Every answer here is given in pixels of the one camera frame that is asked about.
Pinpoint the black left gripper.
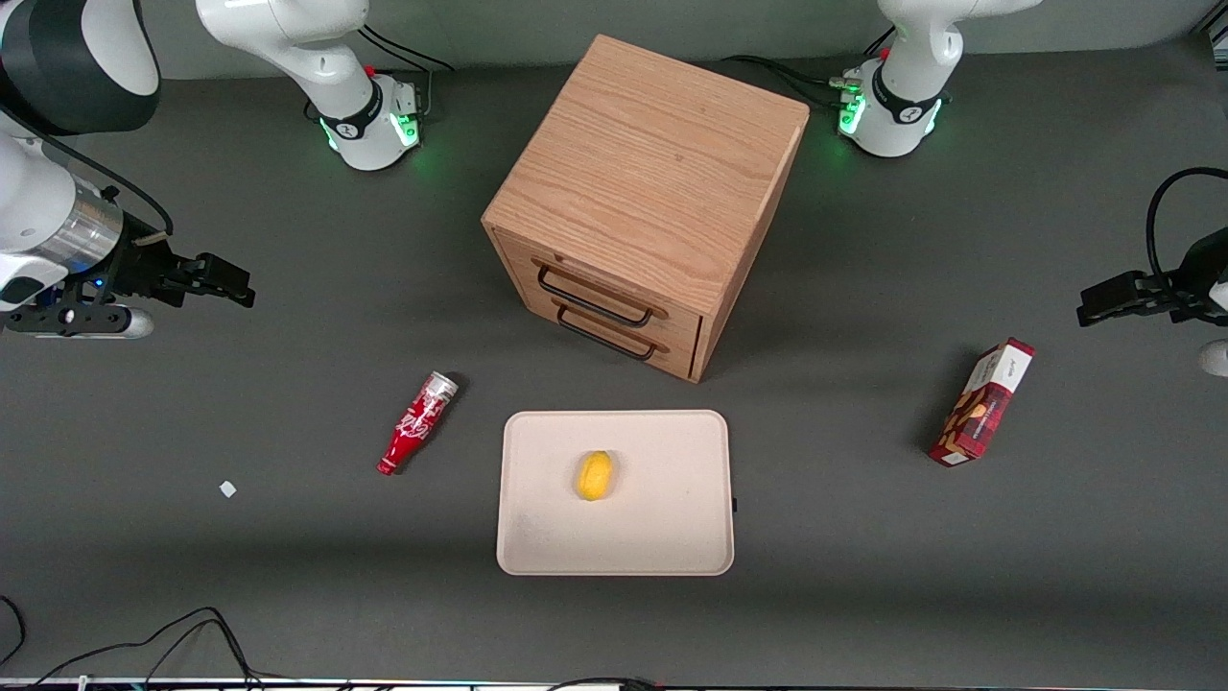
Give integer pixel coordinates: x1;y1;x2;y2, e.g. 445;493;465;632
1075;226;1228;328

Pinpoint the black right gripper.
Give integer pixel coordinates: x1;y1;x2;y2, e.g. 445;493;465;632
91;216;257;309

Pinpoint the red coke bottle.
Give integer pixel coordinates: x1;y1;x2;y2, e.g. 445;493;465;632
376;370;461;477

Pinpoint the beige plastic tray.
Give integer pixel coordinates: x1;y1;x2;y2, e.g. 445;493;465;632
495;410;736;578

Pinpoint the red cookie box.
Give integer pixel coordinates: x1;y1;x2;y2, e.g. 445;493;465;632
928;337;1038;468

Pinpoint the wooden drawer front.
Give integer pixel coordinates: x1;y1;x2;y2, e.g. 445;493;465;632
497;233;707;348
523;288;703;382

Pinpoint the yellow lemon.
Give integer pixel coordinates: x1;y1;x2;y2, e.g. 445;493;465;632
576;450;614;502

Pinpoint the wooden drawer cabinet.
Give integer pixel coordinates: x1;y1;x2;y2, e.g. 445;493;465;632
481;34;811;385

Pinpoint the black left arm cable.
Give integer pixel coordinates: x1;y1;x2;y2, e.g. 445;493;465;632
1145;167;1228;289

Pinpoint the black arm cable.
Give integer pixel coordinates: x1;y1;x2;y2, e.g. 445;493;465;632
1145;167;1228;289
0;104;176;239

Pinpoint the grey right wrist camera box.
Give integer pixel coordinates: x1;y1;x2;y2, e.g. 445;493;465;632
0;299;155;341

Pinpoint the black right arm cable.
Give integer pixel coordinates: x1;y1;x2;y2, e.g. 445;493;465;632
0;104;176;239

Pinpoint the black metal drawer handle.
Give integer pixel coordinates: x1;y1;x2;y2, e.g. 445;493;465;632
555;306;660;363
536;263;656;329

